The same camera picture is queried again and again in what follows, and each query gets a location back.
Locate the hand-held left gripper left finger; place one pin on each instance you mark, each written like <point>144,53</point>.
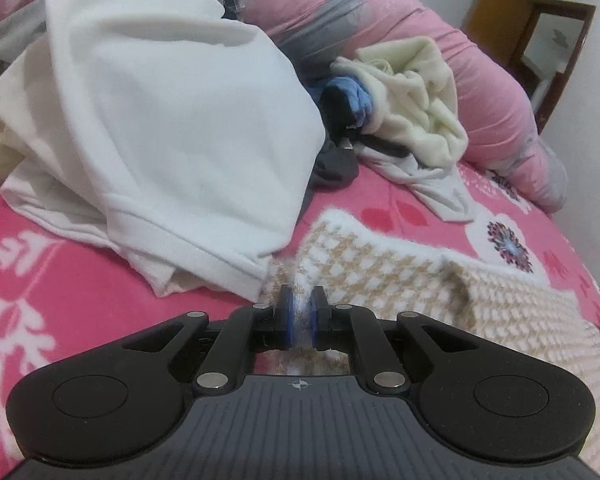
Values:
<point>290,327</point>

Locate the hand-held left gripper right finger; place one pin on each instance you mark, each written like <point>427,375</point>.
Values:
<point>314,327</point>

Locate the beige white checked knit sweater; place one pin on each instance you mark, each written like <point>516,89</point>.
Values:
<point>380,270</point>

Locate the dark grey garment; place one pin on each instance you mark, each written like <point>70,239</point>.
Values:
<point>337,167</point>

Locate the thin white garment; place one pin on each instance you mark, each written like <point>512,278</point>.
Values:
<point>430,185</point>

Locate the blue cloth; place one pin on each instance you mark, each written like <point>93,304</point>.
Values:
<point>355,100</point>

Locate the white sweatshirt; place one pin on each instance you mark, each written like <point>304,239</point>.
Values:
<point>170,125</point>

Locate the pink floral bed blanket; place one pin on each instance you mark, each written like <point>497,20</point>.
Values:
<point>55,240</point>

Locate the cream fleece garment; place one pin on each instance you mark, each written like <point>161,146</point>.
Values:
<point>425,90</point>

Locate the pink grey rolled quilt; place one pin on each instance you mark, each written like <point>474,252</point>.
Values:
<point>490,85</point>

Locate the brown wooden door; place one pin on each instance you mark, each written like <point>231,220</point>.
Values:
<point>500,15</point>

